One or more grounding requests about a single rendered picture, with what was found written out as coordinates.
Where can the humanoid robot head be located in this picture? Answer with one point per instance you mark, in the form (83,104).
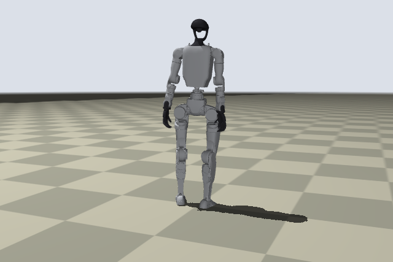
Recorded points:
(199,25)

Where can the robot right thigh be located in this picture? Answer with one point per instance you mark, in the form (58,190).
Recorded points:
(212,135)

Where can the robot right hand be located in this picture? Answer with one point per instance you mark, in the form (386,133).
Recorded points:
(221,119)

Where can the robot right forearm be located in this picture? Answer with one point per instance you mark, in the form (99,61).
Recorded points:
(220,97)

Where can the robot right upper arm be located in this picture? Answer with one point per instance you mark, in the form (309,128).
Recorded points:
(218,65)

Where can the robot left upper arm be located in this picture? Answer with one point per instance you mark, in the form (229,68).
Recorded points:
(175,66)

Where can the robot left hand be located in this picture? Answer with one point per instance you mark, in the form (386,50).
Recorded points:
(166,114)

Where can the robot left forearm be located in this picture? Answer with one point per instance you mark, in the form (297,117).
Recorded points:
(169,93)

